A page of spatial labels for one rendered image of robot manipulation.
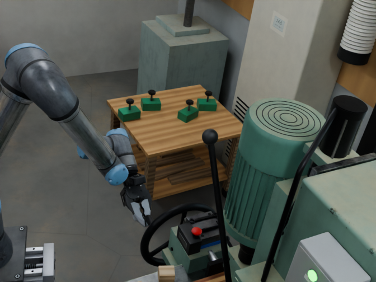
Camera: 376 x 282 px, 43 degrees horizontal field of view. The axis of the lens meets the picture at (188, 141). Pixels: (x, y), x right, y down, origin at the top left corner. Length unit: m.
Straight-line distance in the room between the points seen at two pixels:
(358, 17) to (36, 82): 1.59
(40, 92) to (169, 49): 1.97
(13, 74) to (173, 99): 1.66
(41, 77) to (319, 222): 0.81
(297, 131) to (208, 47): 2.42
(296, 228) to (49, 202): 2.22
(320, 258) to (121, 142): 1.07
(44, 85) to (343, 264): 0.87
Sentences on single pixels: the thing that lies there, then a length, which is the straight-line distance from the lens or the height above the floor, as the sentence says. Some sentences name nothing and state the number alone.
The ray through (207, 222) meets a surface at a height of 1.00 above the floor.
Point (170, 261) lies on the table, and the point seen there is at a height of 0.87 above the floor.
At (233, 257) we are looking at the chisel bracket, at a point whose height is 1.07.
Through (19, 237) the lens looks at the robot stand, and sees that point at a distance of 1.63.
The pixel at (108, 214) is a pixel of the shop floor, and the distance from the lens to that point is 2.85.
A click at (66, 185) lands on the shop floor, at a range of 3.04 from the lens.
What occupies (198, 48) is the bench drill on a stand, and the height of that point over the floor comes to 0.66.
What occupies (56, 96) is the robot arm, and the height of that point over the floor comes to 1.34.
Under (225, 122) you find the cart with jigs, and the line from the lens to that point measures 2.78.
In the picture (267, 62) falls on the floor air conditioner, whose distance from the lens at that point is 2.75.
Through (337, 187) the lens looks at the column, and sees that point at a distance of 0.83.
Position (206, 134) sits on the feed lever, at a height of 1.45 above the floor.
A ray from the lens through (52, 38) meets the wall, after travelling 4.02.
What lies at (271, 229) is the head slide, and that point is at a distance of 1.01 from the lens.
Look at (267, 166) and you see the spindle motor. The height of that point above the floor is 1.43.
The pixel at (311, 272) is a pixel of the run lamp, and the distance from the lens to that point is 0.76.
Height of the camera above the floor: 2.00
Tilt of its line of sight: 35 degrees down
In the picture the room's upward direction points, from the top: 9 degrees clockwise
